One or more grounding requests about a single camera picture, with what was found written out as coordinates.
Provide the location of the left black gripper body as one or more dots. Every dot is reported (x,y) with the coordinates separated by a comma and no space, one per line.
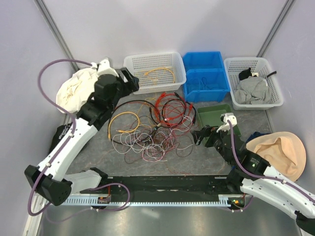
(124,88)

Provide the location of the green plastic tray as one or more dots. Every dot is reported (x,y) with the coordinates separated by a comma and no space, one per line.
(211,115)

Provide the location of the blue cloth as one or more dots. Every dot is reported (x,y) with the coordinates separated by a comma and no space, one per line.
(255,135)

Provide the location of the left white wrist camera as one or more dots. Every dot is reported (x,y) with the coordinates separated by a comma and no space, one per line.
(104,68)

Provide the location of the cream white cloth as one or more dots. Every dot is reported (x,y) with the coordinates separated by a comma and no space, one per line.
(74,92)

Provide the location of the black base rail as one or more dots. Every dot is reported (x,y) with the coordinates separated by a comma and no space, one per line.
(173,188)

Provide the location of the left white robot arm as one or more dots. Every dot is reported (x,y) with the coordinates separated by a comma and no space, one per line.
(89,97)

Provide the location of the white perforated basket right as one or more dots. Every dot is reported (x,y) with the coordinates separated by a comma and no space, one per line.
(260,67)

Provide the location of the slotted cable duct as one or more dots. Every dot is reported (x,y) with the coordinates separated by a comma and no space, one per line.
(101,201)

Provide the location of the black sock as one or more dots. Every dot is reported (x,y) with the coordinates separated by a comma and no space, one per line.
(245,74)

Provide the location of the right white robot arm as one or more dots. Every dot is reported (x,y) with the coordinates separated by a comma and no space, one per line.
(266,167)

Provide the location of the white perforated basket left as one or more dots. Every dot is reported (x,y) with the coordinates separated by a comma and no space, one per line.
(157,72)

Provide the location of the grey garment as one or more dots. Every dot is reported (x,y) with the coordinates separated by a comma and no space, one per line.
(253,91)

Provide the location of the white perforated basket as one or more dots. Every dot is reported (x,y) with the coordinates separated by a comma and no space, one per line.
(157,72)
(260,67)

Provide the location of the blue plastic bin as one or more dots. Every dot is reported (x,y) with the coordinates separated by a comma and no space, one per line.
(206,77)

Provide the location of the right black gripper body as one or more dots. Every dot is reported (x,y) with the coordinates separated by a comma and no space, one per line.
(214,138)

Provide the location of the beige bucket hat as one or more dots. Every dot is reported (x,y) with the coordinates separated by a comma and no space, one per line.
(283,150)

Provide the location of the black printed t-shirt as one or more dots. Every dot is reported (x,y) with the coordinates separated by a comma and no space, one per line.
(59,134)

